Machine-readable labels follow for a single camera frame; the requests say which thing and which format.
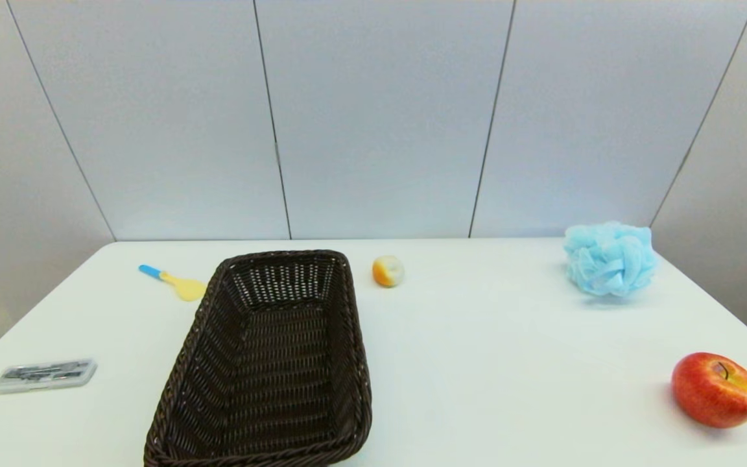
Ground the yellow spoon with blue handle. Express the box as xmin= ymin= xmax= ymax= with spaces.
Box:
xmin=139 ymin=264 xmax=208 ymax=302

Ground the small yellow and white fruit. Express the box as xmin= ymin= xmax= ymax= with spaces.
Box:
xmin=372 ymin=255 xmax=405 ymax=288

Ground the dark brown wicker basket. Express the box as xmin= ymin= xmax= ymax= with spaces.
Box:
xmin=144 ymin=250 xmax=373 ymax=467

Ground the light blue bath loofah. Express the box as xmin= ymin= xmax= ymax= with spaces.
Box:
xmin=563 ymin=221 xmax=659 ymax=298

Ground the clear plastic tool case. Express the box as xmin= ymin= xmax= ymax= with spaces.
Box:
xmin=0 ymin=359 xmax=98 ymax=395

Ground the red apple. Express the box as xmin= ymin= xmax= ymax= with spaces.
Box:
xmin=670 ymin=352 xmax=747 ymax=429

